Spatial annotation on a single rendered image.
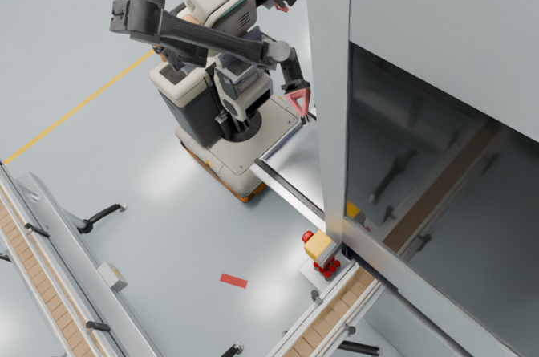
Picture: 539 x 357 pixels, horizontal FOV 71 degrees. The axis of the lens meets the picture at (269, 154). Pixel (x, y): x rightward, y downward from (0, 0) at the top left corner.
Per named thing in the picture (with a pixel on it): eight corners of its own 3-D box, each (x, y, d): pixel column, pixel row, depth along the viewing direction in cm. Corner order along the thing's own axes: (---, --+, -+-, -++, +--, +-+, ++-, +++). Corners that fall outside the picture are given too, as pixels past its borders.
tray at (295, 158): (378, 168, 136) (378, 164, 133) (330, 219, 129) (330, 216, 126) (308, 119, 151) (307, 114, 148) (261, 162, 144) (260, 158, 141)
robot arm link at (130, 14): (99, -11, 91) (94, 30, 92) (146, -9, 87) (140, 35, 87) (194, 38, 133) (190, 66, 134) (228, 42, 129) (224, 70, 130)
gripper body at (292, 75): (281, 91, 109) (274, 67, 109) (292, 95, 119) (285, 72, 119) (301, 84, 107) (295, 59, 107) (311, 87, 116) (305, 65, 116)
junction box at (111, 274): (128, 283, 173) (119, 279, 165) (119, 292, 171) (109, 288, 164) (115, 265, 178) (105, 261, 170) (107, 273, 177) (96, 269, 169)
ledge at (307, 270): (358, 272, 121) (358, 270, 119) (331, 302, 118) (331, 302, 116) (325, 243, 127) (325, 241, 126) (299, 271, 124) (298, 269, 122)
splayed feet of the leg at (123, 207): (130, 208, 245) (119, 200, 233) (65, 265, 232) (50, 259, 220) (123, 200, 248) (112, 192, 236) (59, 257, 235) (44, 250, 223)
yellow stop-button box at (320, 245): (338, 251, 115) (338, 244, 109) (322, 268, 114) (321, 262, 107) (319, 235, 119) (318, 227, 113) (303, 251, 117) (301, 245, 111)
